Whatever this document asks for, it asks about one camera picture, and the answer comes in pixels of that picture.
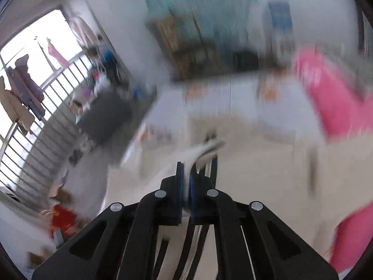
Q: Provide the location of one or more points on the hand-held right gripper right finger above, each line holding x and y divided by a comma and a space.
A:
193, 198

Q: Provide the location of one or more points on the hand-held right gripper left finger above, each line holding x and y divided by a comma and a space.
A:
179, 192

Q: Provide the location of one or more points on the cream sweatshirt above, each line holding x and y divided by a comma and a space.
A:
262, 180

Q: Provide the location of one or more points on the grey cabinet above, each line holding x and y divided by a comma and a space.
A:
107, 116

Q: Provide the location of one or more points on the red cloth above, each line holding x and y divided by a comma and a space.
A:
64, 220

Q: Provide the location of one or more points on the wooden chair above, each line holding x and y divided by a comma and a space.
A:
186, 49

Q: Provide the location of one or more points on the pink floral blanket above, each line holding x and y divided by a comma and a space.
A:
329, 99

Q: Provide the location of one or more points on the beige hanging jacket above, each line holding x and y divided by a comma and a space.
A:
14, 108

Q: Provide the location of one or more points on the pink hanging garment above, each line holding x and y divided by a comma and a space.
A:
56, 52

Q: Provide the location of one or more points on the white hanging garment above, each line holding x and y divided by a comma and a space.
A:
83, 32

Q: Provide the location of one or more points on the purple hanging jacket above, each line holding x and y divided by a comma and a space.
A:
26, 84

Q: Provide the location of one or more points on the teal floral wall cloth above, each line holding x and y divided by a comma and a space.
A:
221, 11

